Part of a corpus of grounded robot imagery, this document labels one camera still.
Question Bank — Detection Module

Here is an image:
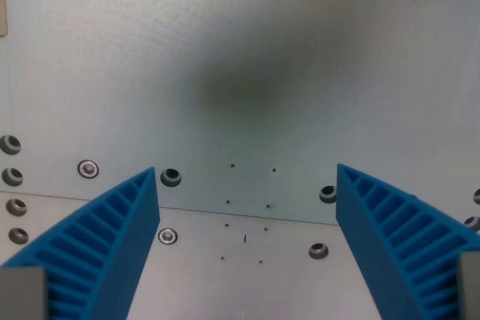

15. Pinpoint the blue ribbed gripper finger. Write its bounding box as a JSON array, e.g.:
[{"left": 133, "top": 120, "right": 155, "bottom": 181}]
[
  {"left": 335, "top": 163, "right": 480, "bottom": 320},
  {"left": 0, "top": 166, "right": 161, "bottom": 320}
]

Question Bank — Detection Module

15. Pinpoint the silver hex socket screw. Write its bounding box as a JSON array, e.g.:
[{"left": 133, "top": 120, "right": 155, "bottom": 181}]
[
  {"left": 77, "top": 159, "right": 101, "bottom": 178},
  {"left": 157, "top": 227, "right": 179, "bottom": 246}
]

